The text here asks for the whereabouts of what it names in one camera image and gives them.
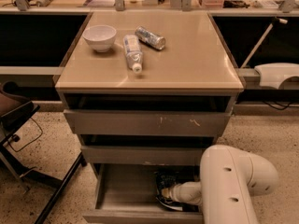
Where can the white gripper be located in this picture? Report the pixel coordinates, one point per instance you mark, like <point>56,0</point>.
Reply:
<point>177,192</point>

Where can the blue chip bag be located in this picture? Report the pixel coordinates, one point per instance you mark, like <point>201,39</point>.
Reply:
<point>166,179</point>

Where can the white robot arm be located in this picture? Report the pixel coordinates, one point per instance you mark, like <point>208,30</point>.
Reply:
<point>229,178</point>

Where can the open bottom drawer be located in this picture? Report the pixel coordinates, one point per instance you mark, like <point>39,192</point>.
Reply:
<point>126,194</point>

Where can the middle drawer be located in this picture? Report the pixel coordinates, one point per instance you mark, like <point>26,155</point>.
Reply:
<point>143,155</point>

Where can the grey drawer cabinet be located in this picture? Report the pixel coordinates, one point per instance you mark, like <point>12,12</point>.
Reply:
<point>193,73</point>

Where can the top drawer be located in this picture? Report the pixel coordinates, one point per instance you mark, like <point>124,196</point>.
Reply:
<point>149,123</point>

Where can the silver drink can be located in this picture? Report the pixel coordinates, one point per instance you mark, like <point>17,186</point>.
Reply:
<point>150,38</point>

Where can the clear plastic water bottle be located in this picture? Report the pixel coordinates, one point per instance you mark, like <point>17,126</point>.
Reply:
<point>133,53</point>

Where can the white plastic housing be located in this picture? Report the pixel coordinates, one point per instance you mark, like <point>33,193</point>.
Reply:
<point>274,74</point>

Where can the white bowl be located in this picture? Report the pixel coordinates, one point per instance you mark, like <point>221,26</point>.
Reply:
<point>100,38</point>

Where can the dark items on right shelf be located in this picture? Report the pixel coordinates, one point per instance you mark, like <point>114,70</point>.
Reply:
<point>235,4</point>

